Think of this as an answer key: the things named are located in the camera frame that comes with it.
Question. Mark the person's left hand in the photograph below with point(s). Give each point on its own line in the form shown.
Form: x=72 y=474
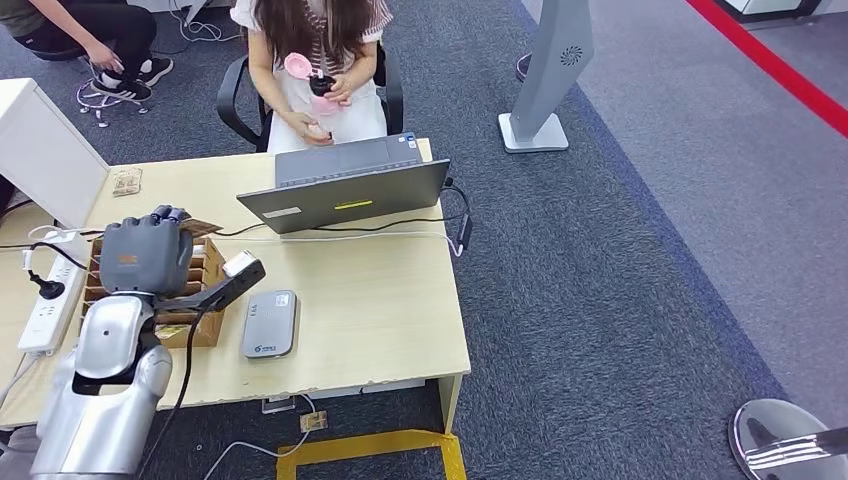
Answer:
x=340 y=91

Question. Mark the person's right hand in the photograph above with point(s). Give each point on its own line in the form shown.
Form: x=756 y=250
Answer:
x=310 y=129

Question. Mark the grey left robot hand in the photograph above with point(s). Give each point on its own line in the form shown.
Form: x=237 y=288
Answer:
x=146 y=255

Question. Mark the pink water bottle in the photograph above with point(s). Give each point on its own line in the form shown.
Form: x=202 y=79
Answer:
x=298 y=65

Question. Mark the golden hotel key card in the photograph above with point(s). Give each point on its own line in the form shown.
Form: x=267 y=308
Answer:
x=173 y=330
x=202 y=228

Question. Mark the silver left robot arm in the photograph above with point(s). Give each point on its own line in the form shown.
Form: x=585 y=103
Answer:
x=99 y=424

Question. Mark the person's left forearm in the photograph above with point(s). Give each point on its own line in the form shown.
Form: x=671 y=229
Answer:
x=363 y=63

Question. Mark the person's right forearm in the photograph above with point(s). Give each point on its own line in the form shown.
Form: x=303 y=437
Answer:
x=268 y=86

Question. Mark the person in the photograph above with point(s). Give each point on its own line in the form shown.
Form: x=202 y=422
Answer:
x=361 y=122
x=99 y=26

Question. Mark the wooden card organizer box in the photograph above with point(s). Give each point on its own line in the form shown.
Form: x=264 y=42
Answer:
x=210 y=272

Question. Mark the card in clear sleeve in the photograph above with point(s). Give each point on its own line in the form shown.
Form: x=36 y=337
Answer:
x=126 y=182

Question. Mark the grey card reader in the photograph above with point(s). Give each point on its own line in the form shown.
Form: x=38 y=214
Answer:
x=268 y=324

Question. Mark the white cards stack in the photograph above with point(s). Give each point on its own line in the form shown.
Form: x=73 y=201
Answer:
x=199 y=250

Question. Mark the grey laptop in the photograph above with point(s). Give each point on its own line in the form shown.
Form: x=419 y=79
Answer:
x=344 y=199

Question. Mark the white plug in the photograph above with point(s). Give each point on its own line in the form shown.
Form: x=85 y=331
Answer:
x=60 y=236

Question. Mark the black office chair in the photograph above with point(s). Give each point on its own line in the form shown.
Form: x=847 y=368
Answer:
x=228 y=93

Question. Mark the black plug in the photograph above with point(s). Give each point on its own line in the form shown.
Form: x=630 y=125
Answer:
x=50 y=289

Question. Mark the white power strip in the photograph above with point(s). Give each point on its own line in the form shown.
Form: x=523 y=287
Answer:
x=46 y=318

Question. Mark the dark round floor base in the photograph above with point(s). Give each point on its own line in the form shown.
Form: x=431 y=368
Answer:
x=522 y=66

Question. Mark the black power adapter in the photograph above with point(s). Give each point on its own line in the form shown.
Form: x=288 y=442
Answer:
x=466 y=232

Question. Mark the grey kiosk stand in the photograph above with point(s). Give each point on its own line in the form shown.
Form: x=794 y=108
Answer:
x=550 y=66

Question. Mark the yellow floor tape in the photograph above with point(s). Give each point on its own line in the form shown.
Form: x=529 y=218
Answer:
x=371 y=444

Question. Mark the pale wooden desk leg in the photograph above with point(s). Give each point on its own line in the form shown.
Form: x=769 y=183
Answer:
x=450 y=404

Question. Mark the red floor tape line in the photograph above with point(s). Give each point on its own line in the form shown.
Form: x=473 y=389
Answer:
x=762 y=56

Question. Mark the white black counter base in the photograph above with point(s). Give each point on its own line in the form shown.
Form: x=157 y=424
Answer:
x=762 y=6

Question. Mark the chrome round base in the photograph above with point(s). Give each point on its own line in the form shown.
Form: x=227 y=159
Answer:
x=768 y=424

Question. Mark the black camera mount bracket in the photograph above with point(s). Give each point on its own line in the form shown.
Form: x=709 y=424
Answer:
x=218 y=291

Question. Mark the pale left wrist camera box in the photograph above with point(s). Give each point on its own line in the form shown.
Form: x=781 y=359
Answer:
x=240 y=263

